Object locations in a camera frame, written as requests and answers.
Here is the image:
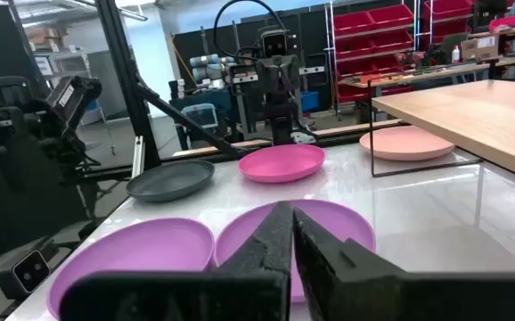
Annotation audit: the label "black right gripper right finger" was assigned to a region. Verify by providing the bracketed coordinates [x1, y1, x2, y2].
[292, 207, 515, 321]

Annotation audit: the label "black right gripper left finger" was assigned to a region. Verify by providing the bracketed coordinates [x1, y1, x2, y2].
[59, 200, 294, 321]

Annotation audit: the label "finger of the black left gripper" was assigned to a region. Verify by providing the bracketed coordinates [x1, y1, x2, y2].
[264, 66, 281, 102]
[282, 66, 298, 102]

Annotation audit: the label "hot pink plate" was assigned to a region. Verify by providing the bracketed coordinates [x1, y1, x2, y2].
[238, 143, 327, 185]

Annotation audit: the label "pale peach plate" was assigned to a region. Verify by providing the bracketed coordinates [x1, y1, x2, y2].
[358, 125, 456, 162]

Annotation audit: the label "wooden shelf with black legs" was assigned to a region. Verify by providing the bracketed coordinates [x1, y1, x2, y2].
[367, 78, 515, 228]

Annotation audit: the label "blue bin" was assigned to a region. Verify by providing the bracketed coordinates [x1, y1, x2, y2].
[300, 90, 321, 113]

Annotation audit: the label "teach pendant tablet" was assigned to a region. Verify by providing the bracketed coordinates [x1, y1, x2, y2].
[180, 103, 219, 130]

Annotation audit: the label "rack with red bins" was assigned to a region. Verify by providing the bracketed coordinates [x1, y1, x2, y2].
[420, 0, 477, 50]
[326, 2, 419, 112]

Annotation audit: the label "dark grey plate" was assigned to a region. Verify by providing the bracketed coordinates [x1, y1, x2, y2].
[125, 159, 217, 204]

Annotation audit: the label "wooden workbench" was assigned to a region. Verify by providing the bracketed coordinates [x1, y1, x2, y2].
[339, 24, 515, 97]

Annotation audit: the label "silver aluminium extrusion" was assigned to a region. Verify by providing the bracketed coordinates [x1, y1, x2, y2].
[131, 136, 145, 178]

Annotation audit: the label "cardboard box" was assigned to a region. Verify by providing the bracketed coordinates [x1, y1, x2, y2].
[460, 35, 500, 62]

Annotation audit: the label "stacked cardboard boxes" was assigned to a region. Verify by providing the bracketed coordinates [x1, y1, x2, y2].
[25, 26, 69, 53]

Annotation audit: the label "black partition wall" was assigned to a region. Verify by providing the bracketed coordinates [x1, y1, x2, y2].
[171, 7, 330, 117]

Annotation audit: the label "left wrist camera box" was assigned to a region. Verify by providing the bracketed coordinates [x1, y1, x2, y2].
[260, 29, 289, 58]

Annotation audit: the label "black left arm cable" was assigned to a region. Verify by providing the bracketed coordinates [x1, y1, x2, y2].
[212, 0, 288, 62]

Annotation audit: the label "black aluminium rig frame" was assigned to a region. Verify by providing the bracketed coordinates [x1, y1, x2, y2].
[59, 0, 401, 186]

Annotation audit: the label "table-level camera box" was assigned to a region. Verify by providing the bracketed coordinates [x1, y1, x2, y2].
[11, 248, 53, 295]

